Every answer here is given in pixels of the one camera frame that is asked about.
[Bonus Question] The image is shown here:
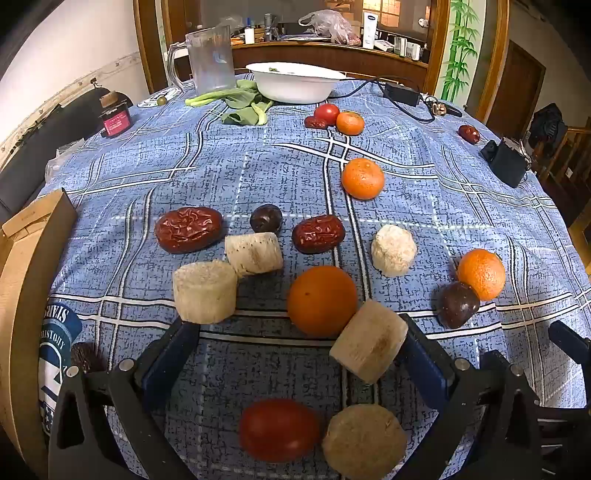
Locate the blue printed bag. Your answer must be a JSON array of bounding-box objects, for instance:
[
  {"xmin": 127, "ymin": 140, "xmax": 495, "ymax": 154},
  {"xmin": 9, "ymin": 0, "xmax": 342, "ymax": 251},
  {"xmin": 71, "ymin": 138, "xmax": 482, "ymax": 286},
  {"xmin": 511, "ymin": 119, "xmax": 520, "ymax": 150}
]
[{"xmin": 38, "ymin": 302, "xmax": 84, "ymax": 435}]

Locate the cardboard box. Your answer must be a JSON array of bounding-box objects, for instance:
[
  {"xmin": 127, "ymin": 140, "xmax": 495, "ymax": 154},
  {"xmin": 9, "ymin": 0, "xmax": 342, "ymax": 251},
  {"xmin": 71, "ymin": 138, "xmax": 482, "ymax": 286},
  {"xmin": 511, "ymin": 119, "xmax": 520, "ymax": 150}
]
[{"xmin": 0, "ymin": 187, "xmax": 79, "ymax": 467}]

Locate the black pouch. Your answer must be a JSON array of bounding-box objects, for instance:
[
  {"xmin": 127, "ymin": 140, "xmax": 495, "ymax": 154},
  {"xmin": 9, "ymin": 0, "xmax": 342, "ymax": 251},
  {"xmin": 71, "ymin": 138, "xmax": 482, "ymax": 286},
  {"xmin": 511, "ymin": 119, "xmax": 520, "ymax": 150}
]
[{"xmin": 480, "ymin": 137, "xmax": 532, "ymax": 188}]

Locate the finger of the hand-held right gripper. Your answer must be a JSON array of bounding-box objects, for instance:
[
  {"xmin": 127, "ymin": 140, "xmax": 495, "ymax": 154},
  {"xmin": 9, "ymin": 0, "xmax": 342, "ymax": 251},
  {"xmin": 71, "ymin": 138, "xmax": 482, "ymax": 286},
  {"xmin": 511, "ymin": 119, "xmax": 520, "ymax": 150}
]
[
  {"xmin": 549, "ymin": 320, "xmax": 591, "ymax": 366},
  {"xmin": 536, "ymin": 401, "xmax": 591, "ymax": 480}
]

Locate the white printed card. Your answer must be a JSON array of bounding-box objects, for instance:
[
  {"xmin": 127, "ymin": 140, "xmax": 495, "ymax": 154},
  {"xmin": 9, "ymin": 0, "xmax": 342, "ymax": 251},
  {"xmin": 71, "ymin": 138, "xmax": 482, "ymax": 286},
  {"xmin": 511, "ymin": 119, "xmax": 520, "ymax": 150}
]
[{"xmin": 137, "ymin": 85, "xmax": 185, "ymax": 108}]

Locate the blue plaid tablecloth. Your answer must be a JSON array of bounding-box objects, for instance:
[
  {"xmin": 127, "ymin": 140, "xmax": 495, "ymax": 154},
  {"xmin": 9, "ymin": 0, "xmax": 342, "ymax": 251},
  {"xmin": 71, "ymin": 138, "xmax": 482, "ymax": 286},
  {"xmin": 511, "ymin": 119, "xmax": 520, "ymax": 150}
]
[{"xmin": 34, "ymin": 74, "xmax": 591, "ymax": 480}]

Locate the bok choy stalk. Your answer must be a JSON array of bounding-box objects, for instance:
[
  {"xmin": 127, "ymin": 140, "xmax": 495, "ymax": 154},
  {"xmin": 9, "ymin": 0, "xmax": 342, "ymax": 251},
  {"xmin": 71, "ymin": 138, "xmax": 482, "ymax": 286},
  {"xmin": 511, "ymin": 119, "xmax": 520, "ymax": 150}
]
[{"xmin": 185, "ymin": 79, "xmax": 260, "ymax": 108}]

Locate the white bowl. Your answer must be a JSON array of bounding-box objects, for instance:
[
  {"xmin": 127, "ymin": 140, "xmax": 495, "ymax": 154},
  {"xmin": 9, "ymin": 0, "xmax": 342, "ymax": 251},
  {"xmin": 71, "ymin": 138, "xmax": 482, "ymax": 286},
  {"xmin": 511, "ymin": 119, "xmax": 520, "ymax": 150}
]
[{"xmin": 246, "ymin": 62, "xmax": 347, "ymax": 104}]

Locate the wooden chair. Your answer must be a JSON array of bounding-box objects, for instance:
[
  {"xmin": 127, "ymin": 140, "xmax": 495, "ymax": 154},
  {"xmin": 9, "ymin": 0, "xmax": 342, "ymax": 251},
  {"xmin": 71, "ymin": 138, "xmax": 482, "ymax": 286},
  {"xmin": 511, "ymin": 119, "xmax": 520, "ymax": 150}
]
[{"xmin": 538, "ymin": 115, "xmax": 591, "ymax": 228}]

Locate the large wrinkled red jujube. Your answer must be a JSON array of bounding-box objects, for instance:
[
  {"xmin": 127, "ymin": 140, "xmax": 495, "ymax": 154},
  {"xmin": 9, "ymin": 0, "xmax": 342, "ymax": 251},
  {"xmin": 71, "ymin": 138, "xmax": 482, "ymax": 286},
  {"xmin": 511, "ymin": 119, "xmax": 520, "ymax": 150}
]
[{"xmin": 154, "ymin": 207, "xmax": 223, "ymax": 254}]

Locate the large red tomato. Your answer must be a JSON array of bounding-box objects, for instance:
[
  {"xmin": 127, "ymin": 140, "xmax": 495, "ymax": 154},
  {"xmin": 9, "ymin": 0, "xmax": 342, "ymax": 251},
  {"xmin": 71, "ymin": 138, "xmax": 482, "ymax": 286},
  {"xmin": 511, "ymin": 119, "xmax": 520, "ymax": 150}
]
[{"xmin": 238, "ymin": 399, "xmax": 322, "ymax": 463}]

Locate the dark fuzzy object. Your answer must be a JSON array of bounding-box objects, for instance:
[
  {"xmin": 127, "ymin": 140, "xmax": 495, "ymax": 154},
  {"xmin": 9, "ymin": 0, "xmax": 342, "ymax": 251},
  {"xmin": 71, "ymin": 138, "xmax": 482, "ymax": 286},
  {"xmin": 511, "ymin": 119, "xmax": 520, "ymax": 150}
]
[{"xmin": 69, "ymin": 342, "xmax": 106, "ymax": 374}]

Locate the bamboo wall decal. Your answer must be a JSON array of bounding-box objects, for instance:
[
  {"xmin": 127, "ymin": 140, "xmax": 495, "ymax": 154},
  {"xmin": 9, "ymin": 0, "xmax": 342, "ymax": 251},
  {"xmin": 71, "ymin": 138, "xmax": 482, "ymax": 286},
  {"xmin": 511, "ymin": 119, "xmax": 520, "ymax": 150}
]
[{"xmin": 438, "ymin": 0, "xmax": 480, "ymax": 101}]

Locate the small red tomato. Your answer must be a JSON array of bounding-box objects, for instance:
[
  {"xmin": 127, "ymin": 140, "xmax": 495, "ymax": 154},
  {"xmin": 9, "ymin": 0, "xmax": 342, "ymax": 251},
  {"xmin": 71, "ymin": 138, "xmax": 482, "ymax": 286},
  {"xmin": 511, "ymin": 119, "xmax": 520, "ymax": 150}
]
[{"xmin": 314, "ymin": 104, "xmax": 341, "ymax": 127}]

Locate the jar with red label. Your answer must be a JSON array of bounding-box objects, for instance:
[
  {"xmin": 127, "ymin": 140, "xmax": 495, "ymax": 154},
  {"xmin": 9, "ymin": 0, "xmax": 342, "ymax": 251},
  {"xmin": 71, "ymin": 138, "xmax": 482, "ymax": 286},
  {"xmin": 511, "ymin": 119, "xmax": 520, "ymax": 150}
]
[{"xmin": 98, "ymin": 90, "xmax": 133, "ymax": 139}]

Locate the plastic bag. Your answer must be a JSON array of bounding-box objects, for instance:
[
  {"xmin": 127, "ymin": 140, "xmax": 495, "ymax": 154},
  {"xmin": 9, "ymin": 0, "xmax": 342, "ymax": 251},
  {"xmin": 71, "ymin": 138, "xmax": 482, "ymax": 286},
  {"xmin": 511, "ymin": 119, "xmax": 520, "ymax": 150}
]
[{"xmin": 298, "ymin": 10, "xmax": 357, "ymax": 45}]

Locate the small mandarin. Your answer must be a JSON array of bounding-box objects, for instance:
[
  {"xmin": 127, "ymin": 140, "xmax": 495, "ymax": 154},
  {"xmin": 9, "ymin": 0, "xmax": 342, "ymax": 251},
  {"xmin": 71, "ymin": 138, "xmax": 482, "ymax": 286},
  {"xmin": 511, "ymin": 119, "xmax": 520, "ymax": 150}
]
[{"xmin": 335, "ymin": 111, "xmax": 365, "ymax": 136}]

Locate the wooden counter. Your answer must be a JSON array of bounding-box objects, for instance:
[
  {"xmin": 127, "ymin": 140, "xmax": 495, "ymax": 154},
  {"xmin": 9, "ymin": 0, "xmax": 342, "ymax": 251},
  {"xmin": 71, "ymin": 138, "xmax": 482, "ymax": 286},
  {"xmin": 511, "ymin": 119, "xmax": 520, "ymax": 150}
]
[{"xmin": 231, "ymin": 38, "xmax": 431, "ymax": 89}]

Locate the black bag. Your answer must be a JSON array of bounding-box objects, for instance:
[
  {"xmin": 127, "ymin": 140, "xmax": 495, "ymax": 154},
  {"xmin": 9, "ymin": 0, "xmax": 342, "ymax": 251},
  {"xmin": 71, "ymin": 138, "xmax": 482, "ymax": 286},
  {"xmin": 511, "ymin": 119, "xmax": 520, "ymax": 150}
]
[{"xmin": 530, "ymin": 103, "xmax": 568, "ymax": 149}]

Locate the clear plastic wrapper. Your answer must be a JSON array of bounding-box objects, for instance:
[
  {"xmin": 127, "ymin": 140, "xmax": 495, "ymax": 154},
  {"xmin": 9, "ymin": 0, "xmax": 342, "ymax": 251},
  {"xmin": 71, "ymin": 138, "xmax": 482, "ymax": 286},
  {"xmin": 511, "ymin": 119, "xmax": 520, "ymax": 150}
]
[{"xmin": 45, "ymin": 142, "xmax": 80, "ymax": 180}]

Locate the clear plastic pitcher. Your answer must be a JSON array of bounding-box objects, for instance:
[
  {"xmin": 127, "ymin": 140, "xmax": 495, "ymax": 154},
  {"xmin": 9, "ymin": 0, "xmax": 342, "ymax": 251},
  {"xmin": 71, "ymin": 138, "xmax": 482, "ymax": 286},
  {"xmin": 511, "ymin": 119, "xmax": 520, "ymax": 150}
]
[{"xmin": 166, "ymin": 25, "xmax": 237, "ymax": 92}]

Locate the black power adapter with cable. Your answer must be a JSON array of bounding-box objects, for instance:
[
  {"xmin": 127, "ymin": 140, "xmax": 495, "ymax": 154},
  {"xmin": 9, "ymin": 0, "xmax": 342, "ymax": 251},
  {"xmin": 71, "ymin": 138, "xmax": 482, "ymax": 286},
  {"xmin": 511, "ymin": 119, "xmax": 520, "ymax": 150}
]
[{"xmin": 329, "ymin": 79, "xmax": 437, "ymax": 123}]

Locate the wooden door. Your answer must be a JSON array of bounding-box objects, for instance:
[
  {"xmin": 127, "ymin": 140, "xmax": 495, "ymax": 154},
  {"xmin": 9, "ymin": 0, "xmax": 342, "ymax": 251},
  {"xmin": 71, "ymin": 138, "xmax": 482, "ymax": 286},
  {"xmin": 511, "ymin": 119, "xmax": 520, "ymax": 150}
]
[{"xmin": 485, "ymin": 39, "xmax": 546, "ymax": 139}]

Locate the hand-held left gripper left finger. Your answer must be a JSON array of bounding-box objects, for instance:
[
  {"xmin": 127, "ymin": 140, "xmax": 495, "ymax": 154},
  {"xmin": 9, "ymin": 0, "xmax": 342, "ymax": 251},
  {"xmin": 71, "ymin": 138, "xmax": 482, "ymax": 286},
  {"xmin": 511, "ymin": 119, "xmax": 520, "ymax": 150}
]
[{"xmin": 47, "ymin": 318, "xmax": 200, "ymax": 480}]

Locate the large orange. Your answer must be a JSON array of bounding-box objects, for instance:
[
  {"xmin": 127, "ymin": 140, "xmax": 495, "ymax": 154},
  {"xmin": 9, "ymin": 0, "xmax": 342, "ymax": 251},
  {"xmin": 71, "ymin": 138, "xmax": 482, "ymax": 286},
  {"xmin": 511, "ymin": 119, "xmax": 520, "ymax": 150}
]
[{"xmin": 287, "ymin": 265, "xmax": 358, "ymax": 337}]

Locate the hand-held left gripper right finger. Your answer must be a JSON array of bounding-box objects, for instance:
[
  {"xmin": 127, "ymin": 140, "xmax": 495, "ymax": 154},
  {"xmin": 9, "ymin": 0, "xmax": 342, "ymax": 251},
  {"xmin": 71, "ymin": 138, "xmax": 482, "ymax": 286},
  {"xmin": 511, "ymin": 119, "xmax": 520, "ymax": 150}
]
[{"xmin": 397, "ymin": 314, "xmax": 555, "ymax": 480}]

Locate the bok choy leaf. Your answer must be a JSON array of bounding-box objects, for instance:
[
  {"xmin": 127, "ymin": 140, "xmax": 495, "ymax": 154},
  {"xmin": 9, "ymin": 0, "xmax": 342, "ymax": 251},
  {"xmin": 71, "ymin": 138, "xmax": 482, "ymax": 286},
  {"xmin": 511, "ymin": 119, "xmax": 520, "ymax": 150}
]
[{"xmin": 221, "ymin": 98, "xmax": 274, "ymax": 127}]

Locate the black sofa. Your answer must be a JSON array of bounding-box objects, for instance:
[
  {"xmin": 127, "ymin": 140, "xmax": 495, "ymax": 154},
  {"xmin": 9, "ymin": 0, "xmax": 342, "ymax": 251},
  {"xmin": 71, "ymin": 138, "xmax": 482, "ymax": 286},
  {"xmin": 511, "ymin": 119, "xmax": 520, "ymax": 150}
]
[{"xmin": 0, "ymin": 85, "xmax": 134, "ymax": 222}]

